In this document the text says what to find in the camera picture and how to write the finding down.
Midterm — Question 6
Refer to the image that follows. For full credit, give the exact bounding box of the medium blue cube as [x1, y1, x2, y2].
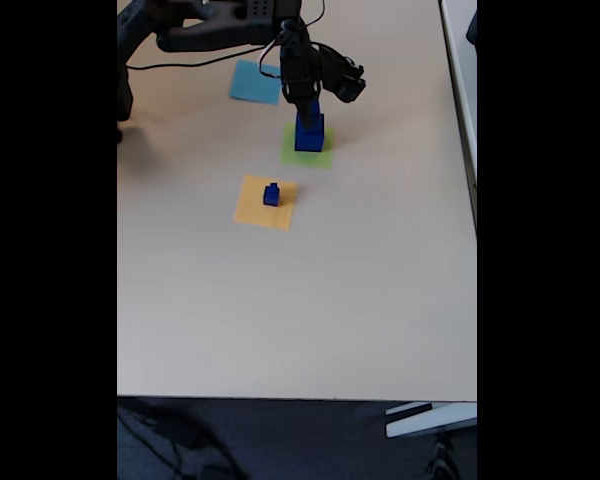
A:
[297, 98, 324, 132]

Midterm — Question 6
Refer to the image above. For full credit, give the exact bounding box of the largest blue cube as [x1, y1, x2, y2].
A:
[294, 112, 326, 152]

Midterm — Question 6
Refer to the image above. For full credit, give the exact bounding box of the green paper square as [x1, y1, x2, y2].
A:
[278, 122, 335, 170]

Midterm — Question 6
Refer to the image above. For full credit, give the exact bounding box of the blue paper square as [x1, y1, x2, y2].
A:
[228, 59, 284, 106]

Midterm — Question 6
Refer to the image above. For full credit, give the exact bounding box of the orange paper square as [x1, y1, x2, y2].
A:
[233, 173, 299, 232]

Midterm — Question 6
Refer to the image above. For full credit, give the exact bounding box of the white table foot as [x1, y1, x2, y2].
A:
[384, 401, 478, 440]

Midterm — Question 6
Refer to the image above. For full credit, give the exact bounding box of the black camera box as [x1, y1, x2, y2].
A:
[318, 45, 367, 105]

